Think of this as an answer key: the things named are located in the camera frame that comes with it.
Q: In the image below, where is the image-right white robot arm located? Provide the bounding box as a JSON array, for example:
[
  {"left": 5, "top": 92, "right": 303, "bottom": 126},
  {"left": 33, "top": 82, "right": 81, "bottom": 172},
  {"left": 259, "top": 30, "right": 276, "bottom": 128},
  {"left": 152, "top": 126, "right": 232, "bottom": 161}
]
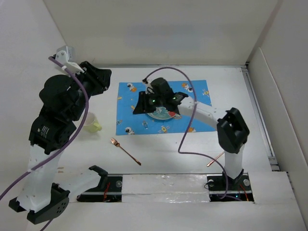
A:
[{"left": 133, "top": 77, "right": 250, "bottom": 190}]

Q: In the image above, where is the image-right purple cable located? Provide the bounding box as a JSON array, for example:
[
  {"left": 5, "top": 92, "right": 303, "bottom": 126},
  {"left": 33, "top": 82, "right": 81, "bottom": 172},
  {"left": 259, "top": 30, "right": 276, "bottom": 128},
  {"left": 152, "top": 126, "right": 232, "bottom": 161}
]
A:
[{"left": 144, "top": 67, "right": 241, "bottom": 202}]

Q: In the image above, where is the image-right black gripper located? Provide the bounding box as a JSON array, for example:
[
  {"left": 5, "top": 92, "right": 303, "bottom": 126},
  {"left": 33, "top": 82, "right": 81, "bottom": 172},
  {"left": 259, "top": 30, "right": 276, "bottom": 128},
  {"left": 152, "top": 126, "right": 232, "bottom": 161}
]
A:
[{"left": 136, "top": 89, "right": 168, "bottom": 113}]

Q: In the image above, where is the image-right black arm base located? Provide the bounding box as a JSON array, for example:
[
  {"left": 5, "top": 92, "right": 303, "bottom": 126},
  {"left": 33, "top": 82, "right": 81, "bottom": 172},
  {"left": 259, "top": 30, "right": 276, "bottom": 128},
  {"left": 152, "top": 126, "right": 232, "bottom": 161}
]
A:
[{"left": 204, "top": 173, "right": 254, "bottom": 202}]

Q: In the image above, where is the blue astronaut print placemat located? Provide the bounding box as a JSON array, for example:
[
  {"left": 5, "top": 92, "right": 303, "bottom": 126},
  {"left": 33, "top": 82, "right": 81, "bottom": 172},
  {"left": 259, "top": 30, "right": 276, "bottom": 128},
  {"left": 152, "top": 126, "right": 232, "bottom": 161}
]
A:
[{"left": 116, "top": 80, "right": 212, "bottom": 135}]

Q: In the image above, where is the image-left white wrist camera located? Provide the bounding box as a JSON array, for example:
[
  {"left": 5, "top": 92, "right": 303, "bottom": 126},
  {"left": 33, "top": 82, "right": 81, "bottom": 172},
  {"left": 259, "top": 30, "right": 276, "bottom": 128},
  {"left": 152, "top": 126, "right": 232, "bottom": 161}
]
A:
[{"left": 55, "top": 46, "right": 84, "bottom": 74}]

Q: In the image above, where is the image-left black arm base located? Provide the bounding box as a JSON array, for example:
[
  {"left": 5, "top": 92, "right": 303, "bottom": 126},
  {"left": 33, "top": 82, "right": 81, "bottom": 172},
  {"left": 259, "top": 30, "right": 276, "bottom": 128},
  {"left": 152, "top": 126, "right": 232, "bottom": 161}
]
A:
[{"left": 77, "top": 166, "right": 123, "bottom": 203}]

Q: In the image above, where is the image-right white wrist camera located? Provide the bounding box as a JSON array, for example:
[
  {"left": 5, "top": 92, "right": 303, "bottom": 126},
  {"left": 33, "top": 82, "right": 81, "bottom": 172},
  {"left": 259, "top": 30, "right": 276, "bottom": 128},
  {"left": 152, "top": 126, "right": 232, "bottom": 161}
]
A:
[{"left": 142, "top": 78, "right": 154, "bottom": 94}]

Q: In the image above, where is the red and teal plate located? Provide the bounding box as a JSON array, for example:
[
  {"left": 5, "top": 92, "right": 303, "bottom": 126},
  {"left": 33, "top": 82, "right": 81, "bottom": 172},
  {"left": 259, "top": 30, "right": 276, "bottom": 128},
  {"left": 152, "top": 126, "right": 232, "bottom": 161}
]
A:
[{"left": 147, "top": 107, "right": 176, "bottom": 120}]

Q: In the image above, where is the rose gold spoon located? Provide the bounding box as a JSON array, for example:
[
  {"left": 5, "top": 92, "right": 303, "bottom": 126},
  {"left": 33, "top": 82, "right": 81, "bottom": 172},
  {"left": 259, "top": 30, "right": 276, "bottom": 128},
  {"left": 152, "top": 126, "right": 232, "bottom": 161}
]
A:
[{"left": 206, "top": 151, "right": 225, "bottom": 167}]

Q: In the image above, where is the rose gold fork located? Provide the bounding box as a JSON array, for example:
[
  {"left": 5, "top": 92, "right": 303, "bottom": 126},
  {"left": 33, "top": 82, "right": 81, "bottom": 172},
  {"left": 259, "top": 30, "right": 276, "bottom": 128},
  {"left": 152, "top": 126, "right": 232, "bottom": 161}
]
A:
[{"left": 110, "top": 138, "right": 141, "bottom": 166}]

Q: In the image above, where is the yellow plastic cup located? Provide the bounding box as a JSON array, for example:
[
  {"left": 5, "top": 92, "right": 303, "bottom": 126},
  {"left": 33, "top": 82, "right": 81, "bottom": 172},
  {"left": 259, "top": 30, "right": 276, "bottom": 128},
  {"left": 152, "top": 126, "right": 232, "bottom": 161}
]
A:
[{"left": 83, "top": 112, "right": 102, "bottom": 133}]

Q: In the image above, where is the image-left black gripper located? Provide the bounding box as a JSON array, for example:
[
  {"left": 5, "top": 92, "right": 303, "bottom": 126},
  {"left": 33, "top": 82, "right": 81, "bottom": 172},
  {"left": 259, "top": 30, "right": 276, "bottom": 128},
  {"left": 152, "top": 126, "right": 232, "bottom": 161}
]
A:
[{"left": 68, "top": 61, "right": 112, "bottom": 121}]

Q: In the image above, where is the image-left white robot arm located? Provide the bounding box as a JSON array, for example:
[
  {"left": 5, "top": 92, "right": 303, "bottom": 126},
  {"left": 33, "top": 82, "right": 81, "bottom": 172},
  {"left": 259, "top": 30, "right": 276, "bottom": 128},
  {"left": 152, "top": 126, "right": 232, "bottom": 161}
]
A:
[{"left": 9, "top": 61, "right": 112, "bottom": 224}]

